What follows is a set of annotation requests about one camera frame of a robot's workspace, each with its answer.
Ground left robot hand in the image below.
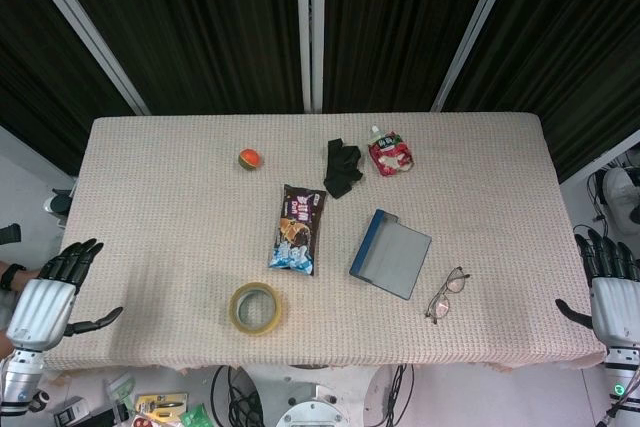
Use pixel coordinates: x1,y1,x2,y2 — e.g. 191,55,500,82
5,238,124,352

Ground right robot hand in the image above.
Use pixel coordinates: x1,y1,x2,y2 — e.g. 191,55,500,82
555,229,640,348

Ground thin-framed eyeglasses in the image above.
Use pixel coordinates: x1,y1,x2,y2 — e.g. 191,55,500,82
425,266,472,324

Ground blue glasses case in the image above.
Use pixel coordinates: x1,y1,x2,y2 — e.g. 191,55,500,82
348,208,433,302

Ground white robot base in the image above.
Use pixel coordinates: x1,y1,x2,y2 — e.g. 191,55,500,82
238,364,397,427

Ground wrist with black watch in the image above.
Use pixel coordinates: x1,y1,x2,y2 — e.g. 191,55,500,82
0,260,28,294

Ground black small box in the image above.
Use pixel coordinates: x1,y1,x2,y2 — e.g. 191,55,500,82
52,395,92,427

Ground grey round floor device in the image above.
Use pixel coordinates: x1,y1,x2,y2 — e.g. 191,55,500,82
42,188,77,222

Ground white shoe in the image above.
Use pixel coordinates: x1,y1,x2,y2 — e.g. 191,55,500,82
601,166,640,235

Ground yellow packet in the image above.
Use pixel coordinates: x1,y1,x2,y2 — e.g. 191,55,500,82
133,392,190,422

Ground beige woven tablecloth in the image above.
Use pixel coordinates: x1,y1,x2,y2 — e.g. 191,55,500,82
37,112,609,374

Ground green packet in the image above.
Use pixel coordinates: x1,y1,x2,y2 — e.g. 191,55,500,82
180,403,212,427

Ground yellow tape roll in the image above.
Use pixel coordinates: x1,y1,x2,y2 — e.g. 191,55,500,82
228,281,284,335

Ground black pleated curtain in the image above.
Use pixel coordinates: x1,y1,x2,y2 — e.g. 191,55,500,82
441,0,640,184
321,0,509,113
0,0,137,177
43,0,307,116

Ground orange and green ball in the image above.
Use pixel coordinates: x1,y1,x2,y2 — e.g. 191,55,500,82
237,147,264,172

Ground brown and blue snack bag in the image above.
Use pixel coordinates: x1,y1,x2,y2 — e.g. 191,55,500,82
267,183,327,277

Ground red drink pouch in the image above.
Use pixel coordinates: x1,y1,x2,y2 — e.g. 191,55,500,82
367,125,416,178

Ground black crumpled cloth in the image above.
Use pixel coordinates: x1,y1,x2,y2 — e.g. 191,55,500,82
322,138,365,200

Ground black coiled cable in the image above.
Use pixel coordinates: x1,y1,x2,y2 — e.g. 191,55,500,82
209,365,265,427

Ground white frame post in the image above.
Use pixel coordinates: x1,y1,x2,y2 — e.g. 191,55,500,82
294,0,327,114
12,0,152,116
431,0,524,112

